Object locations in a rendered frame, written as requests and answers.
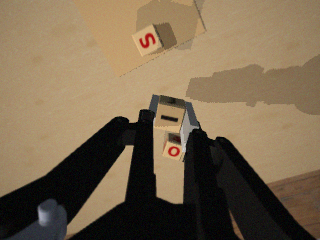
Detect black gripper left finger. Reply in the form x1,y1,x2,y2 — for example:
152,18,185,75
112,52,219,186
0,95,160,240

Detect tan square mat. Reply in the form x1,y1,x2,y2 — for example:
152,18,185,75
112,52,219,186
73,0,205,78

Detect cream letter block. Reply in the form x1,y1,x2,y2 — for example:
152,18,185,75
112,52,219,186
154,95,186,133
163,133,183,161
132,24,164,57

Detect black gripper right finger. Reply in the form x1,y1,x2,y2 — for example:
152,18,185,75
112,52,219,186
180,101,317,240

